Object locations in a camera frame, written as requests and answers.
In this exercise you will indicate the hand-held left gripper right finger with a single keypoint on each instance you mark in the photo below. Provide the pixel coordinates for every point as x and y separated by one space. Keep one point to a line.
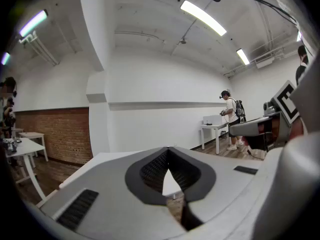
232 199

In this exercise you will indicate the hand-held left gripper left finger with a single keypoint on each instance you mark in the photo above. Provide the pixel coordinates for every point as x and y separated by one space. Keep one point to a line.
110 209

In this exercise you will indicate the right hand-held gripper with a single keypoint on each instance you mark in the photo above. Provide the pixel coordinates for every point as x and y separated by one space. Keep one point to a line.
285 101

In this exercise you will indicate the person's right forearm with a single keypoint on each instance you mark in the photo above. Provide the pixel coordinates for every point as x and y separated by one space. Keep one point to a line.
297 130

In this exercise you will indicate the black backpack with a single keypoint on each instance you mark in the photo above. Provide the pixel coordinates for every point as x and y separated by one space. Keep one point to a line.
240 110

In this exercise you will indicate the white table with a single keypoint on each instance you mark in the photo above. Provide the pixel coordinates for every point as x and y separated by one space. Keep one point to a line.
33 135
215 131
25 149

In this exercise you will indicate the white ceiling vent box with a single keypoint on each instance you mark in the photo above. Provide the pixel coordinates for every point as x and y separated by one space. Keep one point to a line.
264 63

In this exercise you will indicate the long ceiling light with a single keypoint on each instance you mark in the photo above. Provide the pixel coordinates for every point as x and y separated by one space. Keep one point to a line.
5 58
243 56
202 17
299 36
33 22

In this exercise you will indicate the black device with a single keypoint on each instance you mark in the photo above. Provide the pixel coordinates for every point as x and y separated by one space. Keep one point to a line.
10 146

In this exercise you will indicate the white ceiling conduit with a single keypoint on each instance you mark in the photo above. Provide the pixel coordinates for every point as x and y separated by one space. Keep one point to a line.
41 50

